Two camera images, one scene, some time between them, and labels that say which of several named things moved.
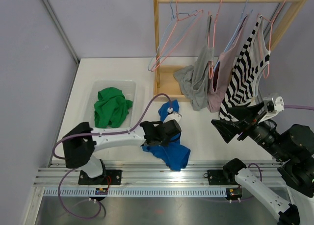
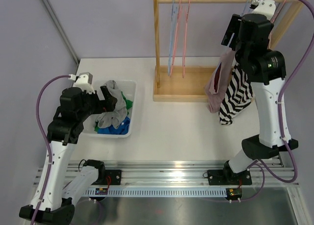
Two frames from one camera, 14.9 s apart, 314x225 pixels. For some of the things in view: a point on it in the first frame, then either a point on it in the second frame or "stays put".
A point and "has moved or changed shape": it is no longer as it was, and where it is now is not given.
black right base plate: (218, 177) stays put
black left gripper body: (164, 141) to (93, 105)
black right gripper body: (266, 136) to (234, 27)
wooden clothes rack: (168, 87) stays put
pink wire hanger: (214, 35) to (187, 21)
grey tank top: (193, 80) to (116, 117)
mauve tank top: (222, 62) stays put
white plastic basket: (129, 88) stays put
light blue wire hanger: (149, 68) has moved or changed shape
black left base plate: (108, 177) stays put
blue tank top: (176, 155) has moved or changed shape
